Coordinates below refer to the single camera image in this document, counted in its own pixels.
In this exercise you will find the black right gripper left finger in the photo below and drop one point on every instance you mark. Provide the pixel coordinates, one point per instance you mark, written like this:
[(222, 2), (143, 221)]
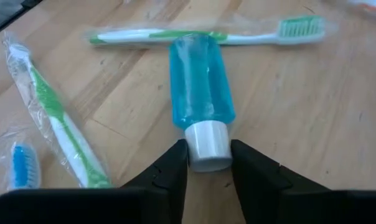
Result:
[(82, 208)]

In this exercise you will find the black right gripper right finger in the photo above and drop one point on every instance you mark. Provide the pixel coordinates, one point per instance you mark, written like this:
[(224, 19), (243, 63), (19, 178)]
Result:
[(300, 208)]

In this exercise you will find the blue white toothbrush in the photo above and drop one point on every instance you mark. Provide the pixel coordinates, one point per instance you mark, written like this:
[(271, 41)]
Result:
[(23, 165)]

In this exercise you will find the green white toothbrush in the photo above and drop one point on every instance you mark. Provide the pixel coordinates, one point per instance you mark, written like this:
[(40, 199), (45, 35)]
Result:
[(55, 105), (129, 35)]

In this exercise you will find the blue mouthwash bottle white cap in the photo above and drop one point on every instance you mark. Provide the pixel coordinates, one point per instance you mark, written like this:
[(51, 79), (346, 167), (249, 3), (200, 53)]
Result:
[(200, 87)]

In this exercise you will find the pink white toothbrush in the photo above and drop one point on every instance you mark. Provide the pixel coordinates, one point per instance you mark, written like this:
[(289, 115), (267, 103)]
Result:
[(374, 9)]

